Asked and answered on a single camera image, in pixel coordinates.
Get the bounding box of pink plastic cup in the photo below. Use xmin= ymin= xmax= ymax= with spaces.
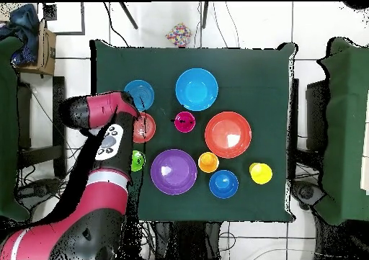
xmin=174 ymin=111 xmax=196 ymax=134

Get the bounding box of small light blue bowl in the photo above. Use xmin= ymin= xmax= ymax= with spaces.
xmin=123 ymin=79 xmax=156 ymax=112

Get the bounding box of small dark blue bowl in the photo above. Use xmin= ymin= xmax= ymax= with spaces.
xmin=208 ymin=169 xmax=239 ymax=200

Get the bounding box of large light blue bowl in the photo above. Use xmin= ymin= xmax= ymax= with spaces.
xmin=174 ymin=67 xmax=219 ymax=112

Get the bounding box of dark green tablecloth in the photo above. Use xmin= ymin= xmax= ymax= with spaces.
xmin=90 ymin=39 xmax=298 ymax=223

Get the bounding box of green cloth covered table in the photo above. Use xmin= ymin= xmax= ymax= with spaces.
xmin=0 ymin=36 xmax=30 ymax=222
xmin=314 ymin=37 xmax=369 ymax=226

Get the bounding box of wide orange-red bowl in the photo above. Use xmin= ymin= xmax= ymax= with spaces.
xmin=204 ymin=111 xmax=252 ymax=159

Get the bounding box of purple plastic bowl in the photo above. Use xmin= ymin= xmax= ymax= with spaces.
xmin=150 ymin=148 xmax=198 ymax=196

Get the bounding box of yellow plastic cup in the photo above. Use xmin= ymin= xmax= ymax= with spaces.
xmin=249 ymin=162 xmax=273 ymax=185

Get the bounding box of green plastic cup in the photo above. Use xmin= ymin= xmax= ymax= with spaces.
xmin=130 ymin=150 xmax=146 ymax=172

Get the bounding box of black pedestal foot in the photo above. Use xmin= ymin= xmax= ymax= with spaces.
xmin=17 ymin=178 xmax=63 ymax=206
xmin=290 ymin=180 xmax=326 ymax=210

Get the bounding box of black rectangular frame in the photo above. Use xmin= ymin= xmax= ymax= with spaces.
xmin=43 ymin=1 xmax=86 ymax=36

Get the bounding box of small orange-red bowl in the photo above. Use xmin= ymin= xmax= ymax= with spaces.
xmin=132 ymin=112 xmax=157 ymax=144

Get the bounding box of cardboard box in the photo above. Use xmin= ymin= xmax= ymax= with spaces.
xmin=17 ymin=22 xmax=57 ymax=76

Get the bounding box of black stool frame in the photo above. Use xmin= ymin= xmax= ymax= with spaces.
xmin=17 ymin=76 xmax=68 ymax=180
xmin=288 ymin=78 xmax=329 ymax=163

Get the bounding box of orange plastic cup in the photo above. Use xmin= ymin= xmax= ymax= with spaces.
xmin=197 ymin=151 xmax=220 ymax=174

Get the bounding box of black tripod leg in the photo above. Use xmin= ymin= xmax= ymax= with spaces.
xmin=119 ymin=1 xmax=139 ymax=30
xmin=201 ymin=1 xmax=209 ymax=29

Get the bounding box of blue cloth bundle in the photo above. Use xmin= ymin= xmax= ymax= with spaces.
xmin=0 ymin=3 xmax=40 ymax=66

